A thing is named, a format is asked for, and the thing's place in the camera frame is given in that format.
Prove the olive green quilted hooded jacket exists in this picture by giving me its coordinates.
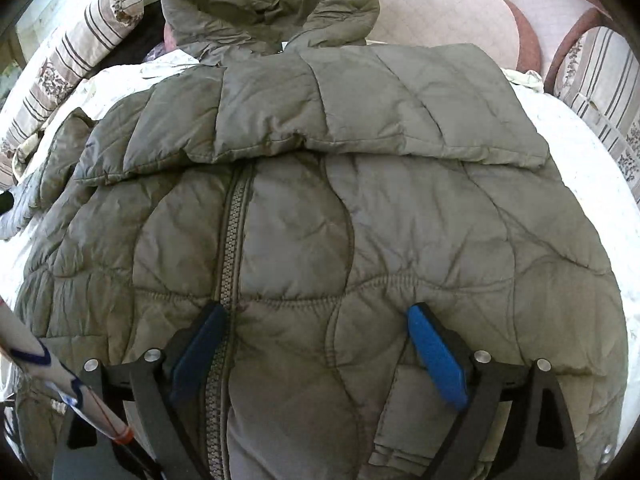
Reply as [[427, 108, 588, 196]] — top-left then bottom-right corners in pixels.
[[1, 0, 628, 479]]

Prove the white floral bed sheet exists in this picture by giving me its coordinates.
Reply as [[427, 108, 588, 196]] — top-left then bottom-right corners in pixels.
[[0, 49, 640, 311]]

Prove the large striped floral cushion right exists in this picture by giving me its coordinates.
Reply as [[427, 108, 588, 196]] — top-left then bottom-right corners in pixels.
[[552, 26, 640, 200]]

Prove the black garment behind pillow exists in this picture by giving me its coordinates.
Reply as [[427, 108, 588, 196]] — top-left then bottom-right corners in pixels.
[[93, 0, 165, 74]]

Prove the pink corner cushion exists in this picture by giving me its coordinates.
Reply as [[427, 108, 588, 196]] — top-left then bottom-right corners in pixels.
[[509, 0, 611, 93]]

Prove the striped floral pillow left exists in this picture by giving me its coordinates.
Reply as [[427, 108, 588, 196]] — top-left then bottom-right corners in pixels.
[[1, 0, 144, 190]]

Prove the white patterned cable sleeve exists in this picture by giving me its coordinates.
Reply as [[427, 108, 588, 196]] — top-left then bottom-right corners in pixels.
[[0, 296, 136, 444]]

